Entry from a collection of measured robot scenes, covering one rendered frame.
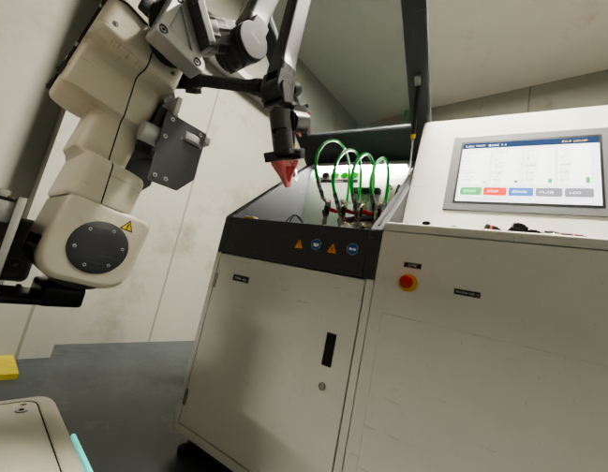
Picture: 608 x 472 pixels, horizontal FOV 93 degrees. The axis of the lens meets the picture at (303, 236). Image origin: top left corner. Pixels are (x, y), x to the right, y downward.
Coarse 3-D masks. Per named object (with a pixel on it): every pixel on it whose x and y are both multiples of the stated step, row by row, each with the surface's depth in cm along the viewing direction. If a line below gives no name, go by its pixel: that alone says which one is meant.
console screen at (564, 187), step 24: (456, 144) 118; (480, 144) 113; (504, 144) 109; (528, 144) 105; (552, 144) 101; (576, 144) 98; (600, 144) 95; (456, 168) 113; (480, 168) 109; (504, 168) 105; (528, 168) 101; (552, 168) 98; (576, 168) 94; (600, 168) 91; (456, 192) 108; (480, 192) 104; (504, 192) 101; (528, 192) 97; (552, 192) 94; (576, 192) 91; (600, 192) 88; (600, 216) 86
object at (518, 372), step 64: (448, 128) 124; (512, 128) 111; (576, 128) 101; (384, 256) 89; (448, 256) 81; (512, 256) 73; (576, 256) 67; (384, 320) 85; (448, 320) 77; (512, 320) 70; (576, 320) 65; (384, 384) 81; (448, 384) 74; (512, 384) 67; (576, 384) 62; (384, 448) 77; (448, 448) 71; (512, 448) 65; (576, 448) 60
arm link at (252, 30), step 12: (252, 0) 67; (264, 0) 68; (276, 0) 71; (252, 12) 65; (264, 12) 68; (240, 24) 61; (252, 24) 63; (264, 24) 66; (240, 36) 61; (252, 36) 63; (264, 36) 66; (240, 48) 62; (252, 48) 63; (264, 48) 66; (216, 60) 68; (252, 60) 65
